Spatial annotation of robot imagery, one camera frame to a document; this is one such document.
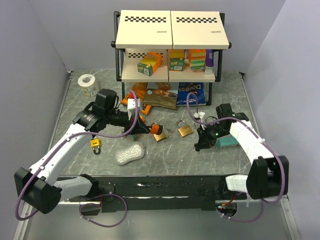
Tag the orange black padlock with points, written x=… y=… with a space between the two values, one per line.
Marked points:
x=155 y=129

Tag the brown chip bag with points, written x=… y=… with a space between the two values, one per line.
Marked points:
x=162 y=94

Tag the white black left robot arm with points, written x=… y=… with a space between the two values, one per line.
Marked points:
x=39 y=185

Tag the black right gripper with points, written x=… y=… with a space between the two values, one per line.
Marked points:
x=204 y=141

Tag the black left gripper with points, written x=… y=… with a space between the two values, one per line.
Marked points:
x=140 y=127

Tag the teal rectangular box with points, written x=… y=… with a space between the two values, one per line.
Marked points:
x=226 y=142

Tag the black frame cream shelf rack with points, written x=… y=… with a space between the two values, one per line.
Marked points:
x=139 y=31

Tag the green yellow box on shelf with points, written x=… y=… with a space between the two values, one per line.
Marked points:
x=176 y=59

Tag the orange green box on table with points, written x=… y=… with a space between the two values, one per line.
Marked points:
x=132 y=137

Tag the white tape roll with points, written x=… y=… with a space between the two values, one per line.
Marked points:
x=88 y=84

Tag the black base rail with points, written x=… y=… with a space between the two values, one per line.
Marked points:
x=161 y=192

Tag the orange Reese's bag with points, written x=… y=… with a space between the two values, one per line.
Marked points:
x=139 y=89

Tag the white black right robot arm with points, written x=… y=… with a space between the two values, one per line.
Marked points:
x=269 y=173

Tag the stacked coloured sponges pack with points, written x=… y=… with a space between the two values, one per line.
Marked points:
x=197 y=59

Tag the yellow black padlock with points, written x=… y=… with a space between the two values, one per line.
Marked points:
x=95 y=144

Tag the orange green box on shelf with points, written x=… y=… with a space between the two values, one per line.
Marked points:
x=150 y=63

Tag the purple white bottle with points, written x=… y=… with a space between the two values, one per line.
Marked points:
x=209 y=62

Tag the brass padlock long shackle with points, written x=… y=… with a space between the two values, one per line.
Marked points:
x=160 y=137

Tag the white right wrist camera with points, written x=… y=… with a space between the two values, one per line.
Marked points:
x=199 y=116

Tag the large brass padlock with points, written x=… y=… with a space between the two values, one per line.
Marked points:
x=183 y=128

